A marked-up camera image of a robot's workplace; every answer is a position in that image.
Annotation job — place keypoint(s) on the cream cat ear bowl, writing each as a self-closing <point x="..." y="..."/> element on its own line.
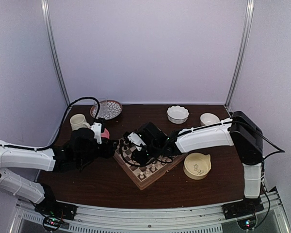
<point x="197" y="166"/>

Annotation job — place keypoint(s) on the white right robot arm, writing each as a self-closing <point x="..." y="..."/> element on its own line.
<point x="238" y="131"/>

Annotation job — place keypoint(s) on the wooden chess board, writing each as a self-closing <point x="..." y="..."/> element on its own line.
<point x="132" y="168"/>

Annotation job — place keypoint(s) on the aluminium frame post right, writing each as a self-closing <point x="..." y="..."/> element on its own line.
<point x="248" y="18"/>

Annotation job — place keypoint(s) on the aluminium frame post left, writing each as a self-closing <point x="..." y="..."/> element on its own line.
<point x="54" y="54"/>

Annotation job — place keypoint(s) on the aluminium frame post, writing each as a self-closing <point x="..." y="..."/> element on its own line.
<point x="54" y="54"/>
<point x="248" y="18"/>

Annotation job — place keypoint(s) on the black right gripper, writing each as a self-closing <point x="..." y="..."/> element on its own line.
<point x="139" y="159"/>

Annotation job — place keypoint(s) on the white scalloped bowl black rim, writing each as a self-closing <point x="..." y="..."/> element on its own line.
<point x="177" y="114"/>

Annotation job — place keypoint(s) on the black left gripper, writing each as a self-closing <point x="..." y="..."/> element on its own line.
<point x="108" y="150"/>

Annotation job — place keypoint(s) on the plain white round bowl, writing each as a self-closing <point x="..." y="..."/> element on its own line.
<point x="208" y="119"/>

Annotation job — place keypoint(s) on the pink cat ear bowl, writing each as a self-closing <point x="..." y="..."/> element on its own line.
<point x="105" y="134"/>

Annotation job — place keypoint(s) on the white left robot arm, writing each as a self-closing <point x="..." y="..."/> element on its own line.
<point x="26" y="157"/>

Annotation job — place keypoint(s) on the clear drinking glass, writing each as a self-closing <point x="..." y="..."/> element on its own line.
<point x="102" y="107"/>

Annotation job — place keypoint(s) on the aluminium front rail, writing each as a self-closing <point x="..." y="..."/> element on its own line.
<point x="201" y="219"/>

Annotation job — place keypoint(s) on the white ribbed mug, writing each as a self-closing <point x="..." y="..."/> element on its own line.
<point x="78" y="121"/>

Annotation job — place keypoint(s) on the patterned ceramic plate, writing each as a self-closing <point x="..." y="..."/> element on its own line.
<point x="114" y="110"/>

